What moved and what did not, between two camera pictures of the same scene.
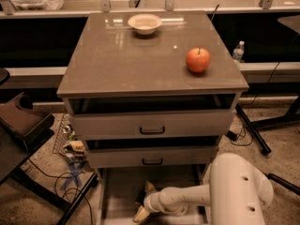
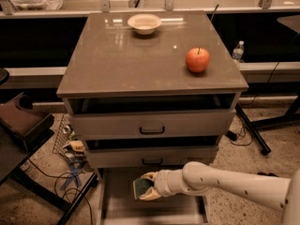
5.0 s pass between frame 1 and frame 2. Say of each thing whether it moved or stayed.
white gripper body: moved
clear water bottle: stayed
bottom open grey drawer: stayed
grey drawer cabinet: stayed
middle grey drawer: stayed
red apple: stayed
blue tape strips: stayed
